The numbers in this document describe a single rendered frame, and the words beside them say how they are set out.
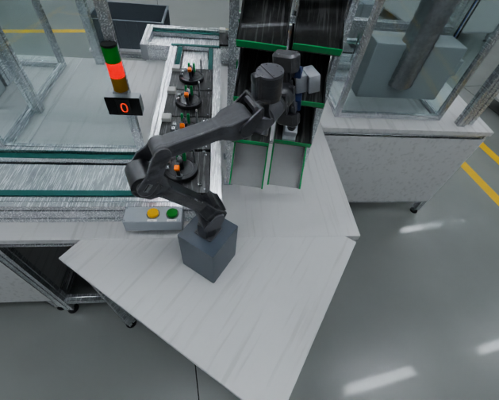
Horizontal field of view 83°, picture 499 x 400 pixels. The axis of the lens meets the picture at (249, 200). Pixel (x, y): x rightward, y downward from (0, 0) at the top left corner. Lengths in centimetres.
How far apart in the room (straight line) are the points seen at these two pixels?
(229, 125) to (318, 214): 77
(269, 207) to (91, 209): 70
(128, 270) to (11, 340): 120
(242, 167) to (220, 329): 59
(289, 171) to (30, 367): 172
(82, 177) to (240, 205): 67
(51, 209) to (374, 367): 185
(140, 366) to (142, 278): 88
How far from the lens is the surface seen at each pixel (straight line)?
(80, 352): 203
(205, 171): 122
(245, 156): 114
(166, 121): 148
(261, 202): 126
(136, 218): 111
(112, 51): 110
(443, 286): 253
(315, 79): 78
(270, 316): 104
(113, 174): 135
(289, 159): 117
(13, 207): 133
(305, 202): 130
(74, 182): 137
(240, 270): 108
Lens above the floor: 184
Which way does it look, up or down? 51 degrees down
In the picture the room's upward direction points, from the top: 8 degrees clockwise
